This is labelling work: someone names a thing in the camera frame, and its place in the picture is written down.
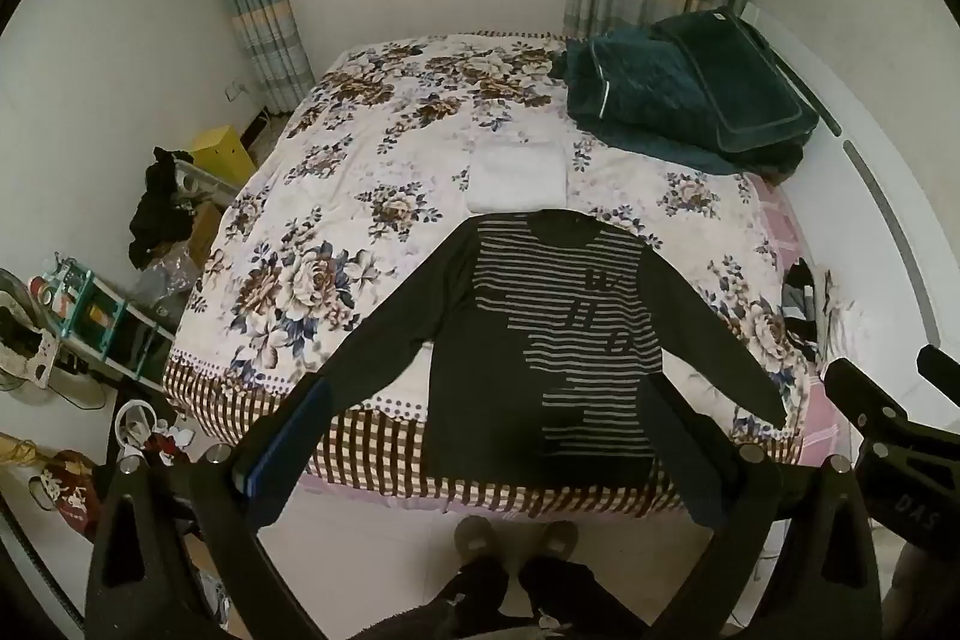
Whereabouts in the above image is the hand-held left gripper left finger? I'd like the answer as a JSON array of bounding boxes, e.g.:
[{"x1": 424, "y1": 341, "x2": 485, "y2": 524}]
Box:
[{"x1": 86, "y1": 374, "x2": 332, "y2": 640}]

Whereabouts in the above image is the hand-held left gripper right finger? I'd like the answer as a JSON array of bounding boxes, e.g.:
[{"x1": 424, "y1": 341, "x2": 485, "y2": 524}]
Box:
[{"x1": 637, "y1": 377, "x2": 886, "y2": 640}]

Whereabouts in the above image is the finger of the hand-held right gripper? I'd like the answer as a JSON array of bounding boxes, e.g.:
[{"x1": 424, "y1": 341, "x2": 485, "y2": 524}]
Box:
[
  {"x1": 916, "y1": 344, "x2": 960, "y2": 402},
  {"x1": 821, "y1": 356, "x2": 910, "y2": 440}
]

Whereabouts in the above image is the dark striped sweater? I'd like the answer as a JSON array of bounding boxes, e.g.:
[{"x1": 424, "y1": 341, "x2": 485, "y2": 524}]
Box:
[{"x1": 296, "y1": 209, "x2": 790, "y2": 492}]

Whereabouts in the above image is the dark striped clothes pile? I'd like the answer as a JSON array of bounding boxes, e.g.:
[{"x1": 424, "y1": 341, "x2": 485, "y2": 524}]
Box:
[{"x1": 780, "y1": 257, "x2": 827, "y2": 365}]

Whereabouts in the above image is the person's right slipper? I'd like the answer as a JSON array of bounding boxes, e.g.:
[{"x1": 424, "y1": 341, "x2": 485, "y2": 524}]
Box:
[{"x1": 535, "y1": 519, "x2": 581, "y2": 564}]

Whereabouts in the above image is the person's slipper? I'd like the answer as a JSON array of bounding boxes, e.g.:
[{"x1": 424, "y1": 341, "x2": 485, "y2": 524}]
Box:
[
  {"x1": 453, "y1": 515, "x2": 497, "y2": 564},
  {"x1": 535, "y1": 519, "x2": 581, "y2": 564}
]

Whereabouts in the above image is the white plastic container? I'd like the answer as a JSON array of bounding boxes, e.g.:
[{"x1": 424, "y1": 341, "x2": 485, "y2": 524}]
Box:
[{"x1": 112, "y1": 400, "x2": 160, "y2": 462}]

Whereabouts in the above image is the person's right leg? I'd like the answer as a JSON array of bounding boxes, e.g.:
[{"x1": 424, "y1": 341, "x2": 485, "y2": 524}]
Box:
[{"x1": 520, "y1": 556, "x2": 647, "y2": 640}]

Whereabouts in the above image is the pink bed sheet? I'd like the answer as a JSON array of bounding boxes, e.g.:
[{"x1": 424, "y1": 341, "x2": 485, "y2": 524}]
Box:
[{"x1": 750, "y1": 173, "x2": 853, "y2": 470}]

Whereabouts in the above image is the clear plastic bag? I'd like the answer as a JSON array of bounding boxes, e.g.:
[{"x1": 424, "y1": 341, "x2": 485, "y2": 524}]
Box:
[{"x1": 133, "y1": 250, "x2": 205, "y2": 330}]

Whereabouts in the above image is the person's left slipper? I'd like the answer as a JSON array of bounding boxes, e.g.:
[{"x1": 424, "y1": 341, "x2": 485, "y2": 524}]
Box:
[{"x1": 453, "y1": 515, "x2": 497, "y2": 564}]

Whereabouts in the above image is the cardboard box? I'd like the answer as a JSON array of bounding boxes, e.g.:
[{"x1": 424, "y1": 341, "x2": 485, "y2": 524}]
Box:
[{"x1": 186, "y1": 201, "x2": 227, "y2": 272}]

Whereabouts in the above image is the white headboard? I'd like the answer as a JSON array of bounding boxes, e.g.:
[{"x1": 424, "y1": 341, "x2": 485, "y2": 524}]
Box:
[{"x1": 739, "y1": 0, "x2": 947, "y2": 348}]

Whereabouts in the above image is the teal shelf rack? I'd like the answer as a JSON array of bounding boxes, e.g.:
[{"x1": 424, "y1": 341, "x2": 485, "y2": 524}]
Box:
[{"x1": 43, "y1": 256, "x2": 182, "y2": 387}]

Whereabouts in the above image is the red white sneaker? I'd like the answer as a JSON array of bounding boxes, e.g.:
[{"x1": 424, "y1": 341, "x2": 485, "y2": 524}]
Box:
[{"x1": 28, "y1": 449, "x2": 104, "y2": 537}]

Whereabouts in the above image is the bed with floral bedspread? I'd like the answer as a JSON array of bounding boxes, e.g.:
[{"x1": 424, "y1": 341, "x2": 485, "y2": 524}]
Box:
[{"x1": 161, "y1": 29, "x2": 856, "y2": 522}]

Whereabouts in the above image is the black garment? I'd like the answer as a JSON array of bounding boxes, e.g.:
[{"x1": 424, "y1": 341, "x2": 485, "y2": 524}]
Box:
[{"x1": 127, "y1": 145, "x2": 200, "y2": 271}]

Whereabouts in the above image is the yellow box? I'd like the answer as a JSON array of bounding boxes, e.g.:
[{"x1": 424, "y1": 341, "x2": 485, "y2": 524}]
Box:
[{"x1": 190, "y1": 125, "x2": 257, "y2": 188}]

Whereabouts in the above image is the folded white cloth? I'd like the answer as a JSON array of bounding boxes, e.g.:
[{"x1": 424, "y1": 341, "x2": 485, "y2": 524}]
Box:
[{"x1": 466, "y1": 141, "x2": 568, "y2": 214}]

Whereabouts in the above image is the teal pillow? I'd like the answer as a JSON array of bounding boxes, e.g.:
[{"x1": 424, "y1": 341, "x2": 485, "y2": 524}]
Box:
[{"x1": 651, "y1": 6, "x2": 821, "y2": 154}]

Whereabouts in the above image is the folded teal quilt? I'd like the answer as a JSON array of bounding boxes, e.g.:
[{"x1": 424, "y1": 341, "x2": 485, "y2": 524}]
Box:
[{"x1": 559, "y1": 21, "x2": 811, "y2": 176}]

